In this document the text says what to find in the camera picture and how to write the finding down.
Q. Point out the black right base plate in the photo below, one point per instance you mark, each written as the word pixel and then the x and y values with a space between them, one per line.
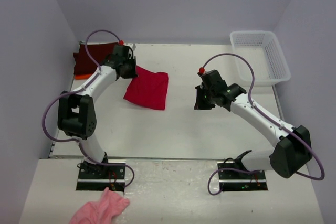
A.
pixel 230 180

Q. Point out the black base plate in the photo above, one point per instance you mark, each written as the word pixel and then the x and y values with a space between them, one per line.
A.
pixel 97 178
pixel 230 180

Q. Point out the pink cloth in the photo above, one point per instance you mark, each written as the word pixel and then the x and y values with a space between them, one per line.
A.
pixel 109 205

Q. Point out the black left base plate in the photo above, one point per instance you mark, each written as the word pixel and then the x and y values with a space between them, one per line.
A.
pixel 97 178

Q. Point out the orange folded t-shirt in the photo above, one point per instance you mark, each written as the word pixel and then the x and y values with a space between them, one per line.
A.
pixel 81 77

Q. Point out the white plastic basket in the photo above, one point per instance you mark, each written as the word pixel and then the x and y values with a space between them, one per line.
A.
pixel 263 52

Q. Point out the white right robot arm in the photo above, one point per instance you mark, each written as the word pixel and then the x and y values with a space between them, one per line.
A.
pixel 290 143

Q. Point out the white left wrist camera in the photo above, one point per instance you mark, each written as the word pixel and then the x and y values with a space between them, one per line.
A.
pixel 132 46

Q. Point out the red t-shirt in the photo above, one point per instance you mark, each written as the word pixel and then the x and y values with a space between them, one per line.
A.
pixel 148 89

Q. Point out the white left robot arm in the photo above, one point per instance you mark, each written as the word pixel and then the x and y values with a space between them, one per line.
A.
pixel 76 109

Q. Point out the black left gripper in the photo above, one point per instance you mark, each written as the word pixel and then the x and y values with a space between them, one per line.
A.
pixel 131 59

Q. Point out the dark maroon t-shirt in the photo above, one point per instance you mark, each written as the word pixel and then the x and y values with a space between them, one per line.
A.
pixel 84 64

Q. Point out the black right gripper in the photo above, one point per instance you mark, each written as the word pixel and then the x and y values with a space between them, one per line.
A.
pixel 199 104

